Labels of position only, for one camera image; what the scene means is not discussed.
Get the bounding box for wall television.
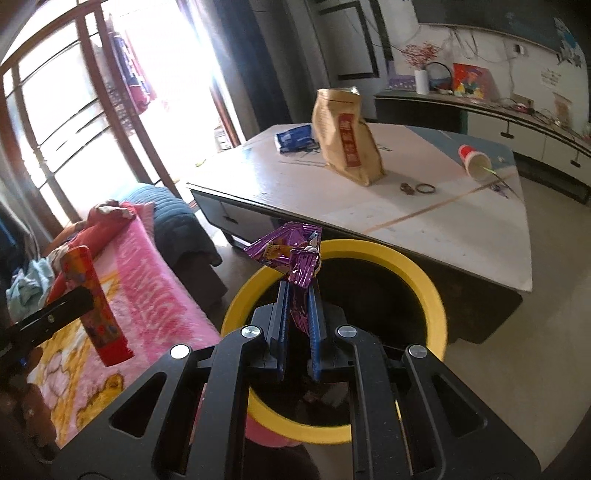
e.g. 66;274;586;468
411;0;573;51

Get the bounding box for white vase red flowers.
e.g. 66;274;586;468
399;42;439;95

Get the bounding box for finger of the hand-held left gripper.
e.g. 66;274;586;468
0;287;96;352

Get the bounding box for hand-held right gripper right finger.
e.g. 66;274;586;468
307;281;541;480

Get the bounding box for black handled basket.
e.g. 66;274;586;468
425;62;455;95

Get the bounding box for brown paper bag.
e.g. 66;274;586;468
311;87;386;186

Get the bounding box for white television cabinet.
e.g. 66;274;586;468
374;90;591;206

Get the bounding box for red paper cup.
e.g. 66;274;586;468
457;144;494;179

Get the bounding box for light blue clothes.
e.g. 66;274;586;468
6;257;56;319

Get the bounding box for dark blue sofa cover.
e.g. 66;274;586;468
121;184;222;278

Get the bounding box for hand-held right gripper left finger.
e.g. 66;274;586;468
48;277;291;480

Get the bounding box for red picture box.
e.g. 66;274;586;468
452;63;491;99

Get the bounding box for white coffee table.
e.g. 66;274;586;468
186;121;534;344

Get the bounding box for hanging red clothes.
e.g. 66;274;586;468
108;14;153;112

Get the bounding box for dark blue curtain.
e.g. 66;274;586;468
215;0;324;144

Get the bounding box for red tube packet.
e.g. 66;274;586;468
46;246;134;367

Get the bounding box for printed pink blanket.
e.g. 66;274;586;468
23;217;222;448

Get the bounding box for person's left hand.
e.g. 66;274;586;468
9;360;58;448

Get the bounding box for red quilt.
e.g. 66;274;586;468
44;199;137;278

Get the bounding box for brown window frame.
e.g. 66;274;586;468
0;0;245;232

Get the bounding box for blue packet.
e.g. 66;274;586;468
274;124;319;154

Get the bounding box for yellow trash bin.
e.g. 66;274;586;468
221;239;448;446

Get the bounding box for purple wrapper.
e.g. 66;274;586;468
244;222;324;333

